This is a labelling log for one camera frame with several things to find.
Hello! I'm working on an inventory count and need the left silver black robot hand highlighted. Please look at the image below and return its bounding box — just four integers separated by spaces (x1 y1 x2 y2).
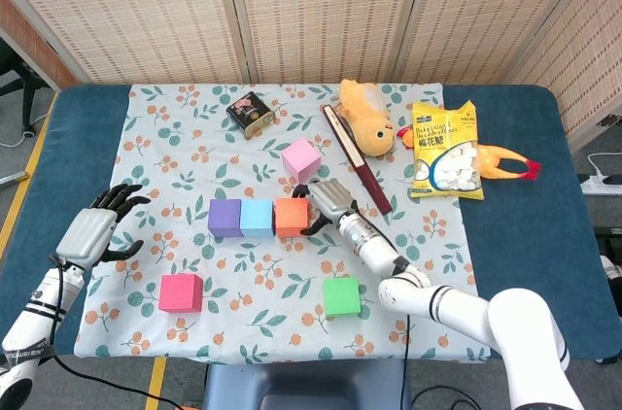
55 183 152 271

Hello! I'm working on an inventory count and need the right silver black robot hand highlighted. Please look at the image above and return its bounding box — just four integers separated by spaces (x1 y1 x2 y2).
291 179 361 236

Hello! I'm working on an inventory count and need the orange foam cube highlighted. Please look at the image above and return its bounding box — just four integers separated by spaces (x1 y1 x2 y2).
274 197 311 238

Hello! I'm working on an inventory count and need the pink foam cube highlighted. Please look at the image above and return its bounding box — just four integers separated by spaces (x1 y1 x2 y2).
280 137 323 185

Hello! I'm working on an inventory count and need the red foam cube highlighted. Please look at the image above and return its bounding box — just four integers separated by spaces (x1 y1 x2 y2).
157 273 204 315

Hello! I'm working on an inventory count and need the purple foam cube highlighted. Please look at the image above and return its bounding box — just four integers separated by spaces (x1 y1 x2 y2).
207 198 243 239

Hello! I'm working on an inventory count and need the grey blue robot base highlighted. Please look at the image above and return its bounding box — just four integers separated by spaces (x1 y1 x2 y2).
201 360 412 410

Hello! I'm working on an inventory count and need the dark red folded fan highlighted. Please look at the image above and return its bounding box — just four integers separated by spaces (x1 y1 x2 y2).
319 103 394 216

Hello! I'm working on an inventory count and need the light blue foam cube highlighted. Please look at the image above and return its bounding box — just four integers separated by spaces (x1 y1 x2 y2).
239 198 276 238

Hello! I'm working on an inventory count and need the yellow plush chick toy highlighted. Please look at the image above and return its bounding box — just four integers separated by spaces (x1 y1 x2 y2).
337 79 397 158

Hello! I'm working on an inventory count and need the blue table cover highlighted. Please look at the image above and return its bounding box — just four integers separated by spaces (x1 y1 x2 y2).
0 84 622 362

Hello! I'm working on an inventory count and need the green foam cube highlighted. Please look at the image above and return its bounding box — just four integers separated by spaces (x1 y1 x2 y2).
323 276 363 319

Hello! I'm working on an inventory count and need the floral print tablecloth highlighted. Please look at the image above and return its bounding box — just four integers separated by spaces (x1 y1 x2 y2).
73 83 492 365

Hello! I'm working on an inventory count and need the black metal tin can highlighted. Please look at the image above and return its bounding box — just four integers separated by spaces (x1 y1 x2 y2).
225 91 276 141

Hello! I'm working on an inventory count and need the yellow marshmallow bag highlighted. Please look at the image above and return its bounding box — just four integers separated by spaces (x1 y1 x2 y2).
409 99 486 202

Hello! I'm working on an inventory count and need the rubber chicken toy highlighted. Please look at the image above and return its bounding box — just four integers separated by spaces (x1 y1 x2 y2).
396 125 543 184

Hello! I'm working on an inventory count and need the woven bamboo screen panel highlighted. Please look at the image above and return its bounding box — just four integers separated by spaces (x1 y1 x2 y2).
396 0 604 85
227 0 432 85
0 0 249 85
509 0 622 149

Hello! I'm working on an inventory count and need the black office chair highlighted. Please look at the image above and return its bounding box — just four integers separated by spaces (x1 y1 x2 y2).
0 38 50 139

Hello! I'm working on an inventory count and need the brown wooden board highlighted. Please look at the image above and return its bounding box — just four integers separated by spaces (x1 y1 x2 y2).
0 0 82 90

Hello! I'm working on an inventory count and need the white power strip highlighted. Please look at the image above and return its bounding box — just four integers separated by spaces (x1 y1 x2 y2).
580 174 622 196

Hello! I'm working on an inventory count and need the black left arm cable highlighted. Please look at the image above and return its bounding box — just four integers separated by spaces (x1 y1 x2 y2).
47 254 208 410

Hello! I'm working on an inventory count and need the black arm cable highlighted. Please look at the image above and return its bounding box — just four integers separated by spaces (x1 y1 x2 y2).
400 312 413 410
47 254 208 410

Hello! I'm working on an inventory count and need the white floor cable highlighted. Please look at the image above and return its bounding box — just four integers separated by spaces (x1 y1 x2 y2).
0 130 30 149

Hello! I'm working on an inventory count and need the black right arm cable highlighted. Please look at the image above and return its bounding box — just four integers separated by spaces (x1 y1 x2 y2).
400 312 413 410

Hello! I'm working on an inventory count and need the white power strip cable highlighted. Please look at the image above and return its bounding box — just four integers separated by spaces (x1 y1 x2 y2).
587 152 622 178

